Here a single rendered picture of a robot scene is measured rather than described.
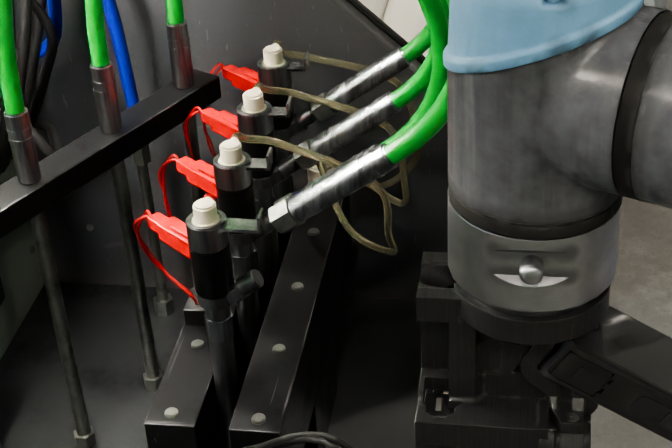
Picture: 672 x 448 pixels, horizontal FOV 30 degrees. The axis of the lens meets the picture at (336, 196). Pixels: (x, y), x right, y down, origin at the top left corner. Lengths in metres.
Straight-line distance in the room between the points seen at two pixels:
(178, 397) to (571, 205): 0.48
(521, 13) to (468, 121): 0.06
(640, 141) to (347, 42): 0.67
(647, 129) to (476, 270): 0.11
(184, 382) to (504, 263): 0.46
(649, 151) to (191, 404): 0.53
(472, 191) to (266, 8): 0.62
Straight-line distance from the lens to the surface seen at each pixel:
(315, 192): 0.82
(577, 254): 0.53
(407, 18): 1.47
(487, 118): 0.50
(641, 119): 0.47
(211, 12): 1.13
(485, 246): 0.53
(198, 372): 0.95
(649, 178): 0.48
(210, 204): 0.85
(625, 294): 2.67
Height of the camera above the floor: 1.59
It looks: 32 degrees down
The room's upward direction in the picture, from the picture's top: 3 degrees counter-clockwise
